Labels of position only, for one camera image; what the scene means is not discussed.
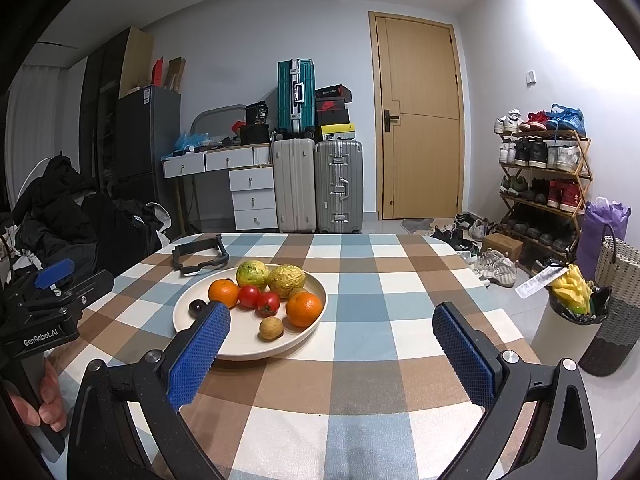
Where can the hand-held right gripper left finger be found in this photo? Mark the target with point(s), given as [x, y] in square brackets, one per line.
[200, 355]

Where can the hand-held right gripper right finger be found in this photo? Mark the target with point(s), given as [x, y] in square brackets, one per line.
[465, 360]

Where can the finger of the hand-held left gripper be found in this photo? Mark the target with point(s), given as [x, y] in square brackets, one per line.
[85, 285]
[55, 272]

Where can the cream round plate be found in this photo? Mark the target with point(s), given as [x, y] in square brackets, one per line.
[245, 340]

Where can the small dark fruit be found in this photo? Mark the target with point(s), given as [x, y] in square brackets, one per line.
[196, 306]

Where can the brown longan fruit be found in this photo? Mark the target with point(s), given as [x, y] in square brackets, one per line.
[270, 329]

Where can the red tomato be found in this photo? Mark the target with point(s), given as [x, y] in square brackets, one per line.
[268, 304]
[248, 296]

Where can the large orange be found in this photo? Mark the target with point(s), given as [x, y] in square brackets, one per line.
[304, 310]

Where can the person's left hand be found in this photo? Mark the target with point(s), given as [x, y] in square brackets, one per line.
[52, 395]

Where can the black jacket pile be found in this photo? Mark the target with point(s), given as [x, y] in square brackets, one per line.
[65, 210]

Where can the small orange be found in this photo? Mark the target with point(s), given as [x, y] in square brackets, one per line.
[223, 293]

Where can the green yellow fruit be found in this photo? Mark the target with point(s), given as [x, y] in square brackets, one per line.
[251, 273]

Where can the white trash bin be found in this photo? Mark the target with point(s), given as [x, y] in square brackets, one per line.
[560, 335]

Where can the shoes on floor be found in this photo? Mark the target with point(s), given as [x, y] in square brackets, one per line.
[480, 255]

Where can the white paper slip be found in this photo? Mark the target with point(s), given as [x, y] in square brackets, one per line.
[541, 280]

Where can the checked tablecloth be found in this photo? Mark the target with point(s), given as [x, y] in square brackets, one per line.
[360, 320]

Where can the yellow wrinkled fruit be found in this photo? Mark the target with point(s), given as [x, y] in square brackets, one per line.
[286, 280]

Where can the small cardboard box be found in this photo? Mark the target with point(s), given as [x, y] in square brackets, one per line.
[502, 246]

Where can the yellow trash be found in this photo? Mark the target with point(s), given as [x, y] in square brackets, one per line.
[572, 287]

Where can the grey doormat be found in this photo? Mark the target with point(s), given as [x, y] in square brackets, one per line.
[417, 225]

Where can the dark refrigerator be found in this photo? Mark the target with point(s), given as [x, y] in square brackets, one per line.
[145, 150]

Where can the tall dark cabinet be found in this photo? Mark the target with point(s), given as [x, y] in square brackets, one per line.
[102, 110]

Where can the woven basket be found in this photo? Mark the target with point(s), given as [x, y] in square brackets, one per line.
[620, 285]

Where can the white desk with drawers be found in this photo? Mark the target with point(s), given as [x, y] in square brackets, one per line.
[250, 185]

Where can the blue plastic bag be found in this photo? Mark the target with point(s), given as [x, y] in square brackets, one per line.
[190, 141]

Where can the purple bag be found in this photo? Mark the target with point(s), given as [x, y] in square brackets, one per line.
[602, 230]

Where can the white suitcase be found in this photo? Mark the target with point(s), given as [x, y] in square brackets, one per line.
[294, 185]

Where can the arched mirror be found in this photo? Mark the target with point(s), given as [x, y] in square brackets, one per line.
[220, 117]

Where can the silver suitcase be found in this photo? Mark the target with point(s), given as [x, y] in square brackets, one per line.
[339, 185]

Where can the wooden shoe rack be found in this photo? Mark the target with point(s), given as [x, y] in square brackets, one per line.
[582, 175]

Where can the rows of shoes on rack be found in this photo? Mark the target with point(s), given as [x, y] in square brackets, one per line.
[545, 155]

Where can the red box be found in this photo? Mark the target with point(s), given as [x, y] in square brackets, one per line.
[157, 72]

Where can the flat cardboard sheet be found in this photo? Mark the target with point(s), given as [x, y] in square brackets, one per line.
[135, 62]

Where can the brown cardboard box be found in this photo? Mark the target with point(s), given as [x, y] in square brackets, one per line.
[175, 74]

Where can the black printed bag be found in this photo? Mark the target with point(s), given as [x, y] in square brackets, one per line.
[257, 112]

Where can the wooden door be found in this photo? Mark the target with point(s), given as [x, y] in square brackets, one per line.
[420, 120]

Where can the teal suitcase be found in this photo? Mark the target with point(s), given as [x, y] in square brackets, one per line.
[296, 97]

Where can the stack of shoe boxes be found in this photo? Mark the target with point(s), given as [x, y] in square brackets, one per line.
[334, 112]

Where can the black phone holder frame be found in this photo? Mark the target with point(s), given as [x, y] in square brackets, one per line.
[197, 257]

